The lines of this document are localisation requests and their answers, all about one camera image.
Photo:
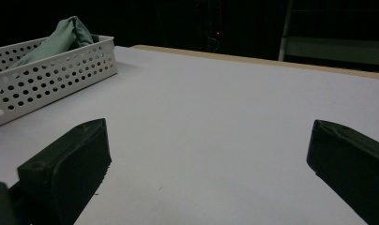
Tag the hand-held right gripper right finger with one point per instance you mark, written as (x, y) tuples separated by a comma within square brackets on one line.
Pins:
[(350, 165)]

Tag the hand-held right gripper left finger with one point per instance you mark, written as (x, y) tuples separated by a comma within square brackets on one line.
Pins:
[(68, 162)]

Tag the white perforated plastic basket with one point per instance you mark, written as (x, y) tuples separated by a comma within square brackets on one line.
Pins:
[(47, 81)]

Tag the green cloth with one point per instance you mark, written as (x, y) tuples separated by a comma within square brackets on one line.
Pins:
[(57, 40)]

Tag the metal shelf rack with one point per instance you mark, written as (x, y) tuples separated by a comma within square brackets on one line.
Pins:
[(334, 43)]

